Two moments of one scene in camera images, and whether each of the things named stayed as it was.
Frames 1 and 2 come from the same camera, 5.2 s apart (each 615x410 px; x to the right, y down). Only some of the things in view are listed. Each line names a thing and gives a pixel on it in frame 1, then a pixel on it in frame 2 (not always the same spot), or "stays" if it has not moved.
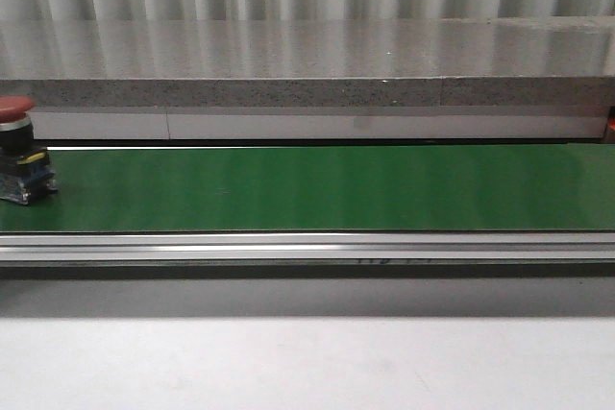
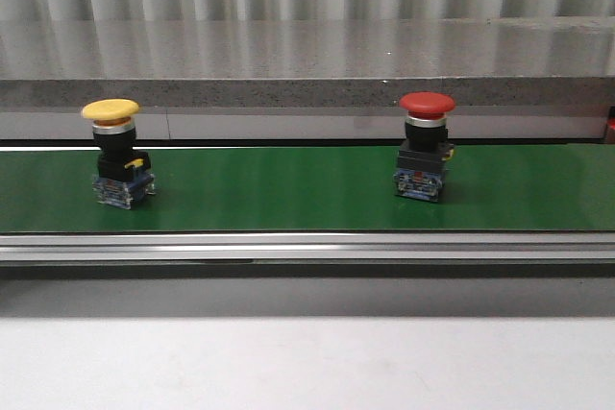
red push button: x=25 y=169 → x=425 y=152
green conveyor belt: x=338 y=211 stays
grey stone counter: x=312 y=79 stays
